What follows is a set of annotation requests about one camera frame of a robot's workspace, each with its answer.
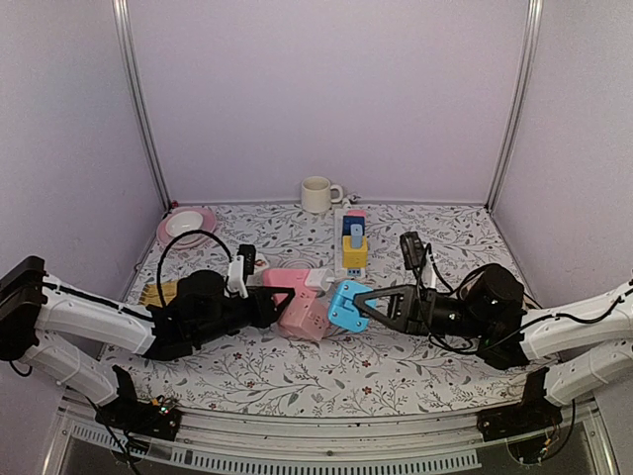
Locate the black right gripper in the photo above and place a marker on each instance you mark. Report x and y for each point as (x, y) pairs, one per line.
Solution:
(406, 300)

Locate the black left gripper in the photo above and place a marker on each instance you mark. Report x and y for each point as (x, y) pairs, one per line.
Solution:
(264, 311)

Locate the white charger plug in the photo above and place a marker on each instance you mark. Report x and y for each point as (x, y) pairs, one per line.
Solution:
(319, 279)

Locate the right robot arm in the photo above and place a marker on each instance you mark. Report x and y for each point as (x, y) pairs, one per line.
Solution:
(603, 323)

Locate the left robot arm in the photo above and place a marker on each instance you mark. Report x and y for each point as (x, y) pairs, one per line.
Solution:
(38, 310)

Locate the yellow cube socket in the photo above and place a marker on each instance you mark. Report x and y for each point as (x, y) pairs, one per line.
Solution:
(354, 257)

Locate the dark blue plug adapter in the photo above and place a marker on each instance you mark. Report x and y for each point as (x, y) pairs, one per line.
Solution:
(347, 221)

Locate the pink plug on strip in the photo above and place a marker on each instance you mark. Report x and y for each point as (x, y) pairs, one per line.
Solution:
(356, 213)

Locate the white power strip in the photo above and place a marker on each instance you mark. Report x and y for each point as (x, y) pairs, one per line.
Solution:
(339, 270)

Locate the light blue charger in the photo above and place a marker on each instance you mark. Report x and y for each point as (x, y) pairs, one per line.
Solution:
(356, 235)

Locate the pink plate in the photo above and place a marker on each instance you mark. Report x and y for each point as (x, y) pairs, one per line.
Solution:
(209, 224)

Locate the woven bamboo mat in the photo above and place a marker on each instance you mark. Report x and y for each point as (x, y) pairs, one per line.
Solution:
(149, 295)

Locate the white bowl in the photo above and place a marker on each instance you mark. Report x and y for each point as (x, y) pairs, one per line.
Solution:
(183, 222)

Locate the cream ceramic mug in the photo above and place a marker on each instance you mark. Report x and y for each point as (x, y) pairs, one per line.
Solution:
(318, 194)

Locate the front aluminium rail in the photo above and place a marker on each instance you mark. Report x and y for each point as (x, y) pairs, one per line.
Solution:
(435, 443)

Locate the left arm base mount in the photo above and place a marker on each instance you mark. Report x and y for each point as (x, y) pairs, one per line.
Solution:
(158, 418)

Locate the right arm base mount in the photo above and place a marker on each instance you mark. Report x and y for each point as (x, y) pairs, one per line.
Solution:
(533, 412)

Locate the aluminium corner post right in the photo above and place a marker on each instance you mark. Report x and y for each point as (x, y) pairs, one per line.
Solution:
(527, 56)

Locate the aluminium corner post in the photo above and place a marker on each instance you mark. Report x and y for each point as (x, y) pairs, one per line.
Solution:
(527, 56)
(123, 26)

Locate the aluminium corner post left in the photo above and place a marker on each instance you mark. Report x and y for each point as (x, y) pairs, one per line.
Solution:
(123, 26)

